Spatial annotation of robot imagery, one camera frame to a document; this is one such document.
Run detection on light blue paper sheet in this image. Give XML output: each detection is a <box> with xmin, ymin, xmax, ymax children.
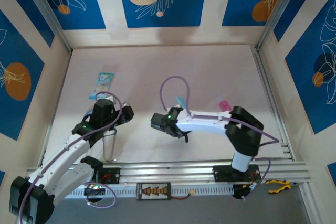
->
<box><xmin>176</xmin><ymin>95</ymin><xmax>188</xmax><ymax>110</ymax></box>

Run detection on blue wet wipes packet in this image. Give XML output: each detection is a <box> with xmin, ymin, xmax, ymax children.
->
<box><xmin>88</xmin><ymin>71</ymin><xmax>116</xmax><ymax>101</ymax></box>

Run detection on pink pill organizer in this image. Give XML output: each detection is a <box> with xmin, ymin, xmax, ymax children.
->
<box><xmin>218</xmin><ymin>100</ymin><xmax>232</xmax><ymax>113</ymax></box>

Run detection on black power distribution board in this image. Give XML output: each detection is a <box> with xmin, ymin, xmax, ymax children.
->
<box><xmin>136</xmin><ymin>182</ymin><xmax>172</xmax><ymax>201</ymax></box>

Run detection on yellow black pliers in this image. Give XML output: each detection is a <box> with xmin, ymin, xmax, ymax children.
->
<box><xmin>265</xmin><ymin>179</ymin><xmax>300</xmax><ymax>195</ymax></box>

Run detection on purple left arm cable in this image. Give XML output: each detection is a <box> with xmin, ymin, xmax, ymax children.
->
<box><xmin>15</xmin><ymin>91</ymin><xmax>124</xmax><ymax>223</ymax></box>

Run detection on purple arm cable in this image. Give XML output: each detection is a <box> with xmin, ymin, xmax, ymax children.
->
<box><xmin>15</xmin><ymin>91</ymin><xmax>124</xmax><ymax>223</ymax></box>
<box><xmin>160</xmin><ymin>76</ymin><xmax>280</xmax><ymax>201</ymax></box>

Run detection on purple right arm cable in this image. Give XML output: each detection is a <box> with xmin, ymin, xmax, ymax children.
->
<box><xmin>160</xmin><ymin>76</ymin><xmax>280</xmax><ymax>201</ymax></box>

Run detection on aluminium mounting rail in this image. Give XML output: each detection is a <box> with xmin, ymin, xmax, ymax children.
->
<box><xmin>25</xmin><ymin>159</ymin><xmax>312</xmax><ymax>189</ymax></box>

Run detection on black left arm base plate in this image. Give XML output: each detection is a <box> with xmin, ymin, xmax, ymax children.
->
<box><xmin>89</xmin><ymin>167</ymin><xmax>121</xmax><ymax>185</ymax></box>

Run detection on red black wire yellow plug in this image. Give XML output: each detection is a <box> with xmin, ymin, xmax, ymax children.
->
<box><xmin>170</xmin><ymin>190</ymin><xmax>196</xmax><ymax>200</ymax></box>

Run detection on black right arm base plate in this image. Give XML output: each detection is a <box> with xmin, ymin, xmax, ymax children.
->
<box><xmin>212</xmin><ymin>165</ymin><xmax>262</xmax><ymax>183</ymax></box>

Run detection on white slotted cable tray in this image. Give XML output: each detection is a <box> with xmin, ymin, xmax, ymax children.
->
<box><xmin>62</xmin><ymin>184</ymin><xmax>235</xmax><ymax>200</ymax></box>

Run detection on aluminium side rail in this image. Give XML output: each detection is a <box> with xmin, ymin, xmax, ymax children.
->
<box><xmin>250</xmin><ymin>45</ymin><xmax>294</xmax><ymax>161</ymax></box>

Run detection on aluminium frame post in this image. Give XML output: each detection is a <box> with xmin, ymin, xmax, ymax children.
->
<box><xmin>256</xmin><ymin>0</ymin><xmax>308</xmax><ymax>51</ymax></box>
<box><xmin>20</xmin><ymin>0</ymin><xmax>73</xmax><ymax>53</ymax></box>

